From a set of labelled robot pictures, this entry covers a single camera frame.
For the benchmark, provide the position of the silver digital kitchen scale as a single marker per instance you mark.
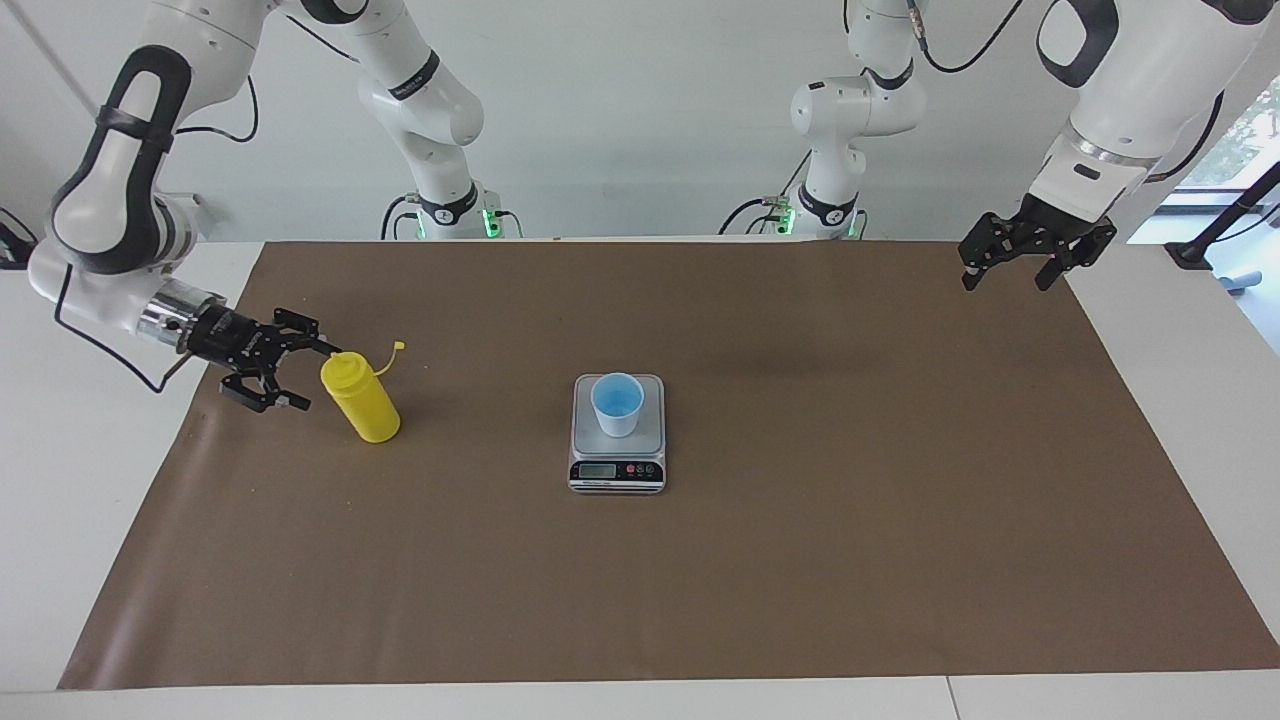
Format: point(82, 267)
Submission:
point(617, 470)

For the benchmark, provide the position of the light blue cylinder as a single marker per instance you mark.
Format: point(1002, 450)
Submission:
point(1240, 282)

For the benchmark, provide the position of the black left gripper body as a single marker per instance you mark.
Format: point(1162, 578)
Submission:
point(1050, 225)

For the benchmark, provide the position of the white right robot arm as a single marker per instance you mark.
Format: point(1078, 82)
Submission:
point(120, 180)

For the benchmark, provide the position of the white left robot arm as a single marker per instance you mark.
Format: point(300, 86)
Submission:
point(1150, 80)

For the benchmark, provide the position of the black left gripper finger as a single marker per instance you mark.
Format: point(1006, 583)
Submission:
point(1085, 250)
point(990, 240)

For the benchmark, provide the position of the black clamp stand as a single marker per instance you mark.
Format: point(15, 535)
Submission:
point(1225, 215)

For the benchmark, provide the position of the yellow squeeze bottle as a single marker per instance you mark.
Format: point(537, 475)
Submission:
point(365, 405)

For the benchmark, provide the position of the brown paper mat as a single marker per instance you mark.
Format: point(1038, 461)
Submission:
point(640, 580)

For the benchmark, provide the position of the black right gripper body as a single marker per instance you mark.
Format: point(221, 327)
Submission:
point(232, 340)

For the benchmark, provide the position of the light blue cup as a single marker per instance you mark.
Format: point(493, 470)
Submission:
point(617, 410)

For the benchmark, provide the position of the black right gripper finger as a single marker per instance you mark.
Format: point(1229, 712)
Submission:
point(298, 328)
point(255, 390)

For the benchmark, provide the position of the black table mount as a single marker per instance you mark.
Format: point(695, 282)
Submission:
point(12, 250)

